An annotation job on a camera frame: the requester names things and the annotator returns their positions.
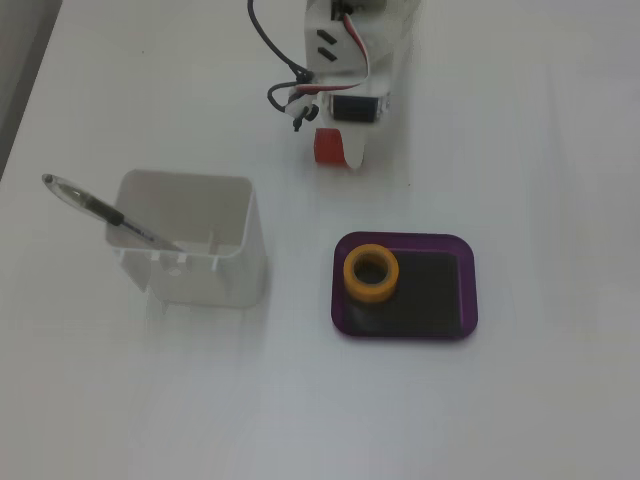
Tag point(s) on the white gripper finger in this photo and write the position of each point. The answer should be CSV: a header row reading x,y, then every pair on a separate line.
x,y
356,147

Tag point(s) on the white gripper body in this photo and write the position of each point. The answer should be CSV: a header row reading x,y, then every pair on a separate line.
x,y
356,108

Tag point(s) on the red cube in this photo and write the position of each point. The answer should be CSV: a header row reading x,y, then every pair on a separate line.
x,y
327,147

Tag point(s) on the yellow tape roll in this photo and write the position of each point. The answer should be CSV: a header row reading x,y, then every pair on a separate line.
x,y
371,294

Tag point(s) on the purple metal tray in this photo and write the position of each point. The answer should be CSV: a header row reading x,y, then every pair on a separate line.
x,y
465,290

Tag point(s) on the white plastic pen holder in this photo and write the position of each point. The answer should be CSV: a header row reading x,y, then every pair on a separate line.
x,y
220,280

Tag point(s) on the black ballpoint pen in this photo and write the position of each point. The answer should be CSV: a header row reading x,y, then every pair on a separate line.
x,y
100,206

